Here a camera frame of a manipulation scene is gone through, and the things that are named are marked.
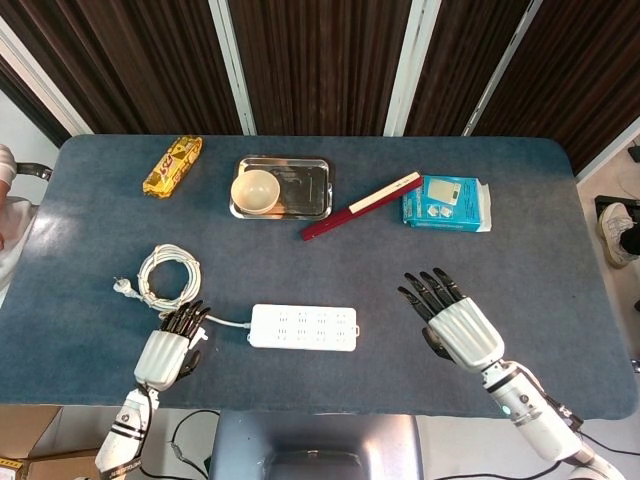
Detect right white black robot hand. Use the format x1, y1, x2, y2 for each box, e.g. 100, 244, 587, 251
397, 267, 506, 374

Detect beige bowl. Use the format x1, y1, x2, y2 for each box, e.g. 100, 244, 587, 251
230, 169, 281, 215

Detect blue cardboard box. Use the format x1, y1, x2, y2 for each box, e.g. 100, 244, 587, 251
401, 173, 492, 235

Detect black chair armrest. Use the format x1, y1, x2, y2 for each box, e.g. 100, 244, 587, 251
13, 161, 54, 182

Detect yellow biscuit packet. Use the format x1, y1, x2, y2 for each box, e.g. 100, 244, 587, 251
141, 135, 204, 200

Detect blue table cloth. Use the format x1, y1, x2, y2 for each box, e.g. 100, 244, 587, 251
0, 133, 639, 422

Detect white power strip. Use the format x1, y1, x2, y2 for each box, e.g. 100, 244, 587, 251
247, 303, 362, 352

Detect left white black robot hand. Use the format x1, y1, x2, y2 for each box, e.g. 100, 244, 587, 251
133, 300, 212, 393

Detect white cable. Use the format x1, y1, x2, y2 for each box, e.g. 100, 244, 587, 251
113, 243, 254, 330

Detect dark brown screen panel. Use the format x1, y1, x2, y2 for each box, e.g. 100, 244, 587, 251
0, 0, 257, 137
462, 0, 640, 177
209, 0, 441, 138
384, 0, 542, 138

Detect person in white clothes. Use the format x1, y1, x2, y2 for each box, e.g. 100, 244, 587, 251
0, 143, 40, 307

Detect white sneaker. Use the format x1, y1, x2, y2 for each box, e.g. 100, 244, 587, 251
597, 201, 640, 270

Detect brown cardboard box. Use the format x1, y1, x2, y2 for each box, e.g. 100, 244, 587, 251
0, 404, 104, 480

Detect stainless steel tray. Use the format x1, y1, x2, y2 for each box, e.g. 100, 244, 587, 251
228, 156, 335, 222

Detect black floor cable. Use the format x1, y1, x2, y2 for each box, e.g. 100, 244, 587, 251
168, 408, 222, 480

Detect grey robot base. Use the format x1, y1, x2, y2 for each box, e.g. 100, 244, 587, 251
208, 411, 427, 480

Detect red and cream stick box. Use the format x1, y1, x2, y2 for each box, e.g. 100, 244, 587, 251
299, 171, 424, 243

